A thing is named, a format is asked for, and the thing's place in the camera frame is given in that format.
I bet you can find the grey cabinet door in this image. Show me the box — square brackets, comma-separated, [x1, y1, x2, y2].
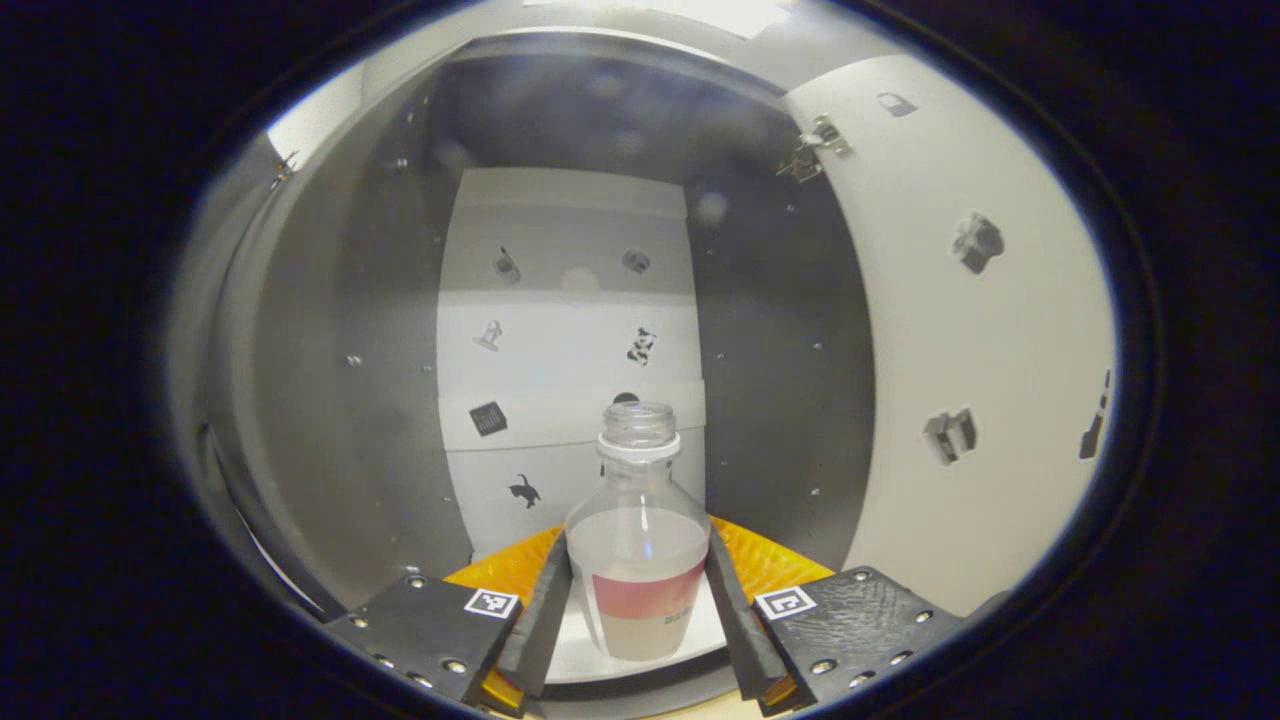
[783, 53, 1118, 618]

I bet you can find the dark grey cabinet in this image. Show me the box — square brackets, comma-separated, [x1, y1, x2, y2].
[200, 33, 883, 706]

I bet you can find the metal door hinge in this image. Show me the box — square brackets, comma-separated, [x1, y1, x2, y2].
[775, 113, 853, 185]

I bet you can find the long ceiling light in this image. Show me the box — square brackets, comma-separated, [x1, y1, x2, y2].
[520, 0, 793, 41]

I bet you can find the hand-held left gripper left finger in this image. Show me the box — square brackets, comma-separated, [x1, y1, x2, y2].
[322, 526, 575, 717]

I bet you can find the clear plastic bottle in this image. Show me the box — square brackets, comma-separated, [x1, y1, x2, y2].
[565, 402, 713, 662]

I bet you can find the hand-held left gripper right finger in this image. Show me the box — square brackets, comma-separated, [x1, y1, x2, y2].
[706, 514, 968, 717]

